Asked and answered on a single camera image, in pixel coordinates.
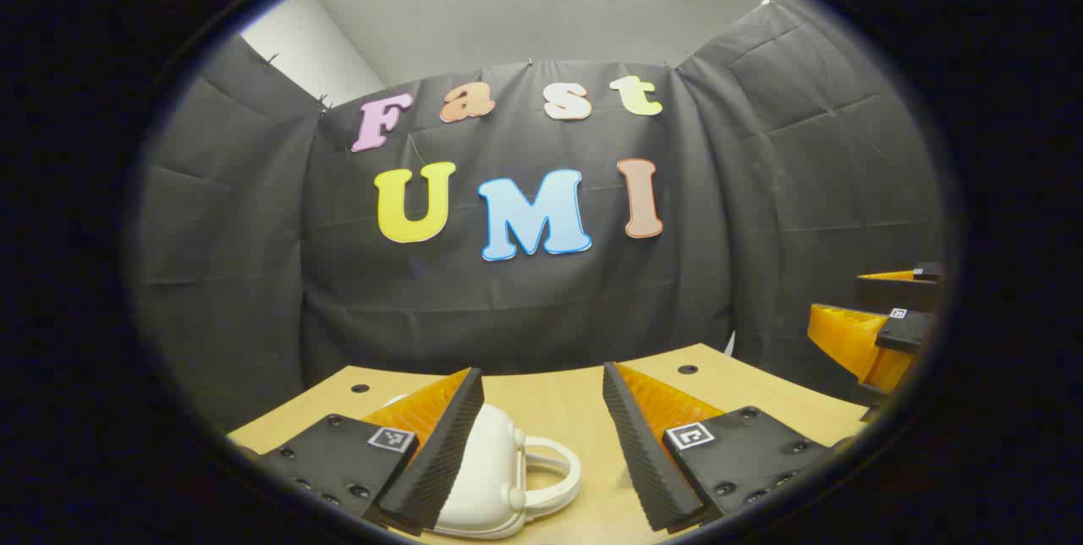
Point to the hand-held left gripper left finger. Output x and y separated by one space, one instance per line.
440 460

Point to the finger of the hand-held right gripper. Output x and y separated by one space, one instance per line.
897 291
846 333

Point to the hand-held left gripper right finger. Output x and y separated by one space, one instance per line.
634 460

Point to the white suitcase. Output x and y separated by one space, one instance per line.
486 477

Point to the black backdrop cloth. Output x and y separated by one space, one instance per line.
254 232

